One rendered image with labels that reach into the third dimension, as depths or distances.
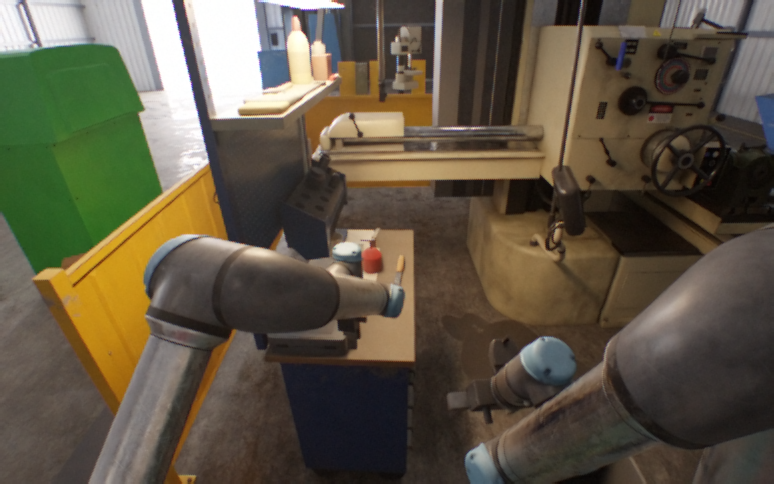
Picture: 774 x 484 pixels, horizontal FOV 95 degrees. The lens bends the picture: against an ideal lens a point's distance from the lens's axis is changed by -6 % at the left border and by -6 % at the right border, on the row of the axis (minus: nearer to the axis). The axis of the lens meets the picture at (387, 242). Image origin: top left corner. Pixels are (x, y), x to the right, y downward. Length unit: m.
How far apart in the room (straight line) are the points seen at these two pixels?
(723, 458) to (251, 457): 2.06
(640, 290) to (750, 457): 2.66
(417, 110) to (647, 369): 4.28
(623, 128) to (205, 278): 2.20
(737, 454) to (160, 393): 0.62
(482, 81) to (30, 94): 3.05
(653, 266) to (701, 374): 2.74
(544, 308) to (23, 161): 3.88
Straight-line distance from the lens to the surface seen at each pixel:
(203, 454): 2.40
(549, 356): 0.64
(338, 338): 1.26
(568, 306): 2.94
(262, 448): 2.31
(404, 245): 1.85
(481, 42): 2.72
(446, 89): 2.70
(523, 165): 2.54
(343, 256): 0.94
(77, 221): 3.70
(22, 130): 3.64
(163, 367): 0.57
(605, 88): 2.29
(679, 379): 0.30
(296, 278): 0.51
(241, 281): 0.50
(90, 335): 1.62
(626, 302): 3.12
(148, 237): 1.91
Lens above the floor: 1.89
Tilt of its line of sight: 30 degrees down
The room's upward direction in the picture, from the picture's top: 1 degrees counter-clockwise
